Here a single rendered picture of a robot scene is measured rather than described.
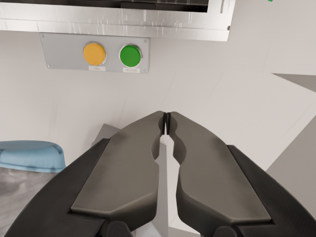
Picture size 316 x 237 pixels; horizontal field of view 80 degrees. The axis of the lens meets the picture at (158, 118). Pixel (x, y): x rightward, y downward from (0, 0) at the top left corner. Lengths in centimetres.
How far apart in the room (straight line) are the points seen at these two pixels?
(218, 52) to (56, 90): 44
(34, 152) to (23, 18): 26
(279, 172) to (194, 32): 190
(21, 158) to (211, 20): 37
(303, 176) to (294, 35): 187
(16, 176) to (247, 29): 52
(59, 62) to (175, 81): 27
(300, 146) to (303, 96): 143
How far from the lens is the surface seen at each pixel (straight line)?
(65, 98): 59
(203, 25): 40
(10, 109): 70
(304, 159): 217
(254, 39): 53
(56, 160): 34
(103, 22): 41
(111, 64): 41
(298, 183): 238
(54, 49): 44
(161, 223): 42
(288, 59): 58
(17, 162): 32
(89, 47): 40
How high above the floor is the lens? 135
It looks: 61 degrees down
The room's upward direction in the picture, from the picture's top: 177 degrees counter-clockwise
